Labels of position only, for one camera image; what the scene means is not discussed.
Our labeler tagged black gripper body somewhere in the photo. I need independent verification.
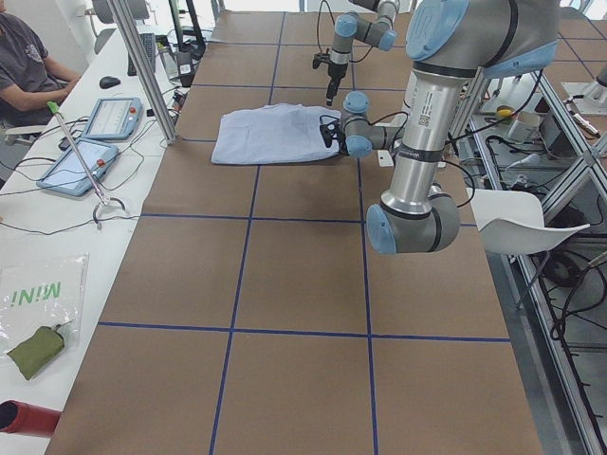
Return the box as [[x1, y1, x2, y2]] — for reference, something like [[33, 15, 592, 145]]
[[326, 62, 348, 106]]

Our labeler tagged light blue striped shirt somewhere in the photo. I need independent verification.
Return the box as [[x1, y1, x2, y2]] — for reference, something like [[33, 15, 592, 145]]
[[212, 103, 340, 165]]

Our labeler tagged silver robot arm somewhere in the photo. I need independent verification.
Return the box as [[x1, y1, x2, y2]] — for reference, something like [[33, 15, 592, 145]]
[[312, 0, 400, 106], [341, 1, 560, 254]]

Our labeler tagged teach pendant near shirt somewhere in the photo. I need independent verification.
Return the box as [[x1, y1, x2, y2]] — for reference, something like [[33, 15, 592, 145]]
[[82, 98, 142, 141]]

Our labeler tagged black computer mouse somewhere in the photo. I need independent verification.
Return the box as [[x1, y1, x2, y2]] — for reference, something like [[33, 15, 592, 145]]
[[99, 76, 121, 89]]

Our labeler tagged white plastic chair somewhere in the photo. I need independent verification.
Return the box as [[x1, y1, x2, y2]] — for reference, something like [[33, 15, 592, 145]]
[[467, 188, 590, 256]]

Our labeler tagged pink reacher grabber stick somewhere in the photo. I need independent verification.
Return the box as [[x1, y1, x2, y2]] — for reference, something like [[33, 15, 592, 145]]
[[46, 101, 126, 230]]

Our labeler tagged teach pendant far side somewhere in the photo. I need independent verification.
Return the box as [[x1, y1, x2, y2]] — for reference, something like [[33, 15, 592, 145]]
[[36, 138, 119, 196]]

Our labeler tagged seated person grey shirt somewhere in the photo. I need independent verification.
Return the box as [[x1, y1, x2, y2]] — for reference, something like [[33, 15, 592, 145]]
[[1, 8, 81, 127]]

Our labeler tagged clear plastic bag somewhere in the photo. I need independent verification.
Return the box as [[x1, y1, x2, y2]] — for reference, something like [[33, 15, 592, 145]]
[[1, 254, 89, 364]]

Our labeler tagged green fabric pouch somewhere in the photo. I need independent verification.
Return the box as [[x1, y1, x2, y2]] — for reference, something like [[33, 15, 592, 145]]
[[8, 326, 65, 380]]

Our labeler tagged red cylinder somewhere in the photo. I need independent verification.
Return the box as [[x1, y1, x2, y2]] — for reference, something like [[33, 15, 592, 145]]
[[1, 400, 62, 438]]

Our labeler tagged aluminium frame post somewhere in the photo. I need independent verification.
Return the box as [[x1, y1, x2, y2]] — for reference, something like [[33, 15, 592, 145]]
[[108, 0, 176, 145]]

